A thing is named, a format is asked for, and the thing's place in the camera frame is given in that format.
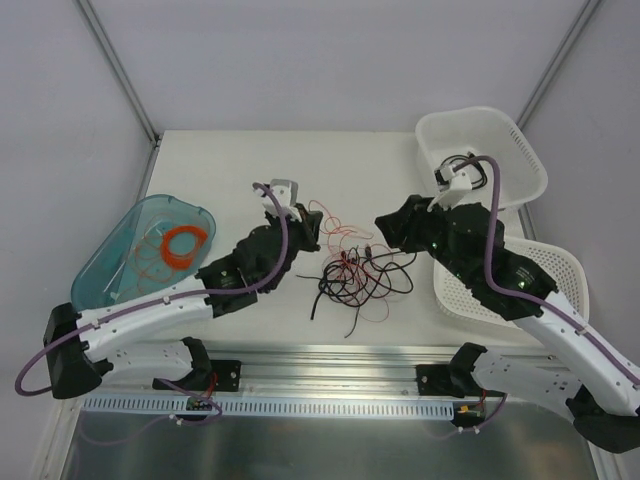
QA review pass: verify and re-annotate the thin pink wire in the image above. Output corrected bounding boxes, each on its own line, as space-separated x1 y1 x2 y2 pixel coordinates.
307 198 401 324

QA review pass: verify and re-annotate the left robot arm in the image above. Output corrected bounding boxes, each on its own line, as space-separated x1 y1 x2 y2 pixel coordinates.
43 204 323 399

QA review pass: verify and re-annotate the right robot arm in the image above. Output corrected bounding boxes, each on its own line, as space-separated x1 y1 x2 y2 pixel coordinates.
375 195 639 454

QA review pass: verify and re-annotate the deep white plastic tub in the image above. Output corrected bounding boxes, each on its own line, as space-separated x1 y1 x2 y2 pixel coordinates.
415 106 548 210

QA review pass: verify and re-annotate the teal transparent plastic tray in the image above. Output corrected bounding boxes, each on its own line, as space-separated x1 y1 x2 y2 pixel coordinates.
71 194 216 311

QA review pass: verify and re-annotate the perforated white plastic basket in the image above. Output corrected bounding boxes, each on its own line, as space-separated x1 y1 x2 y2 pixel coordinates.
433 236 590 328

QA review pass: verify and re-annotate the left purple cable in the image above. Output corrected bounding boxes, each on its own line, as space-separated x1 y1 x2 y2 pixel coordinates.
14 183 291 397

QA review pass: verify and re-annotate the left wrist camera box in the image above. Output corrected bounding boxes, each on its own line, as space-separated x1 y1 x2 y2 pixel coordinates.
252 179 301 221

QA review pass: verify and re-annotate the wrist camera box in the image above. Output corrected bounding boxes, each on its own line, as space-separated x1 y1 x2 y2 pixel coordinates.
252 179 301 221
427 161 472 212

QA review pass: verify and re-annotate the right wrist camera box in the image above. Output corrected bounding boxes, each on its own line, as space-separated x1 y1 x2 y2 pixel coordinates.
427 161 472 212

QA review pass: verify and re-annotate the black usb cable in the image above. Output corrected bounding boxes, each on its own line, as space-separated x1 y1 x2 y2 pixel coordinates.
439 153 489 190

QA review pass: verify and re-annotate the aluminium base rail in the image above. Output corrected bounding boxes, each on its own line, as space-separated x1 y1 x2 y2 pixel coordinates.
99 339 576 401

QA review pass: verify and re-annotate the left frame post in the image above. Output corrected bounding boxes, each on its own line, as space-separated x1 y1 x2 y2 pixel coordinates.
74 0 161 146

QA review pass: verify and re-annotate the frame post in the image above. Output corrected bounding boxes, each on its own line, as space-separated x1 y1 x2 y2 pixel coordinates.
74 0 161 146
516 0 604 130

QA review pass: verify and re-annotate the white slotted cable duct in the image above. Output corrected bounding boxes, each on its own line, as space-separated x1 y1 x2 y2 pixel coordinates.
83 394 454 421

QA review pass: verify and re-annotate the right frame post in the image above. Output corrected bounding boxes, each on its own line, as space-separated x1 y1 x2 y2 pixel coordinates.
516 0 604 130

